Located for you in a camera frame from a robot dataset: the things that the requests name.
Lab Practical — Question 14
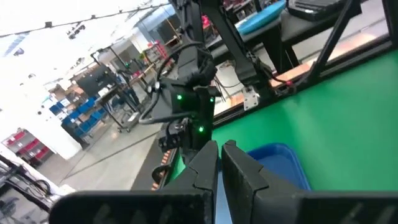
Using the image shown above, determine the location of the green table mat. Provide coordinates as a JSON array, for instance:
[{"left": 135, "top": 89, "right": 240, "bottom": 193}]
[{"left": 169, "top": 49, "right": 398, "bottom": 192}]

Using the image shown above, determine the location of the dark blue plastic tray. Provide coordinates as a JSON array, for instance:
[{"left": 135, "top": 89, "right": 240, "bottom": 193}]
[{"left": 215, "top": 142, "right": 312, "bottom": 224}]

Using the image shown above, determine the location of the white metal bracket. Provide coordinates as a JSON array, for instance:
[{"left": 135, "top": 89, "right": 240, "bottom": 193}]
[{"left": 242, "top": 86, "right": 261, "bottom": 112}]

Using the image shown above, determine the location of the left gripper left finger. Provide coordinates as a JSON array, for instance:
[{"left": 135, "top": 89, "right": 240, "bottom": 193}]
[{"left": 49, "top": 139, "right": 219, "bottom": 224}]

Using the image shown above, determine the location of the black screen on cart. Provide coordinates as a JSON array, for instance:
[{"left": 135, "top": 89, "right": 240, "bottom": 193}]
[{"left": 76, "top": 63, "right": 119, "bottom": 98}]

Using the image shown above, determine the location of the black aluminium table frame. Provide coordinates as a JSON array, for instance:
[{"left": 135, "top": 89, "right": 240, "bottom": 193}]
[{"left": 198, "top": 0, "right": 398, "bottom": 128}]

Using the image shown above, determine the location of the black hazard-striped floor mat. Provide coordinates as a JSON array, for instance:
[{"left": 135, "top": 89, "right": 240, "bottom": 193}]
[{"left": 130, "top": 138, "right": 180, "bottom": 191}]

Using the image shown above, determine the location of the black keyboard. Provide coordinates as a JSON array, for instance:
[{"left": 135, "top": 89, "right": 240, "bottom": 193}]
[{"left": 286, "top": 0, "right": 351, "bottom": 22}]

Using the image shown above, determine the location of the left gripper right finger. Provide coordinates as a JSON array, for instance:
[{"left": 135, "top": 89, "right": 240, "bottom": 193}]
[{"left": 221, "top": 139, "right": 398, "bottom": 224}]

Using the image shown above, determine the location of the rack of blue bins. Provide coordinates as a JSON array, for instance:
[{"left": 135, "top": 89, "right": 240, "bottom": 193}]
[{"left": 49, "top": 96, "right": 108, "bottom": 139}]

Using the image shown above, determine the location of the shelf of red bins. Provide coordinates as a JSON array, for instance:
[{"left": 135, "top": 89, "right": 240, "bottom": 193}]
[{"left": 2, "top": 129, "right": 55, "bottom": 164}]

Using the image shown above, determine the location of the light blue round disc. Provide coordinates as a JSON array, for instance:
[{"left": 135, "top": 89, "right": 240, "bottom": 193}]
[{"left": 235, "top": 0, "right": 287, "bottom": 35}]

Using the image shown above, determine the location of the black side desk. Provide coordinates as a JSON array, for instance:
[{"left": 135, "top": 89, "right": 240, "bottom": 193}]
[{"left": 214, "top": 0, "right": 363, "bottom": 74}]

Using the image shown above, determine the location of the white pillar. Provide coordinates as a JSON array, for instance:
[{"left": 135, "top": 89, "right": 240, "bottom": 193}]
[{"left": 0, "top": 102, "right": 83, "bottom": 161}]

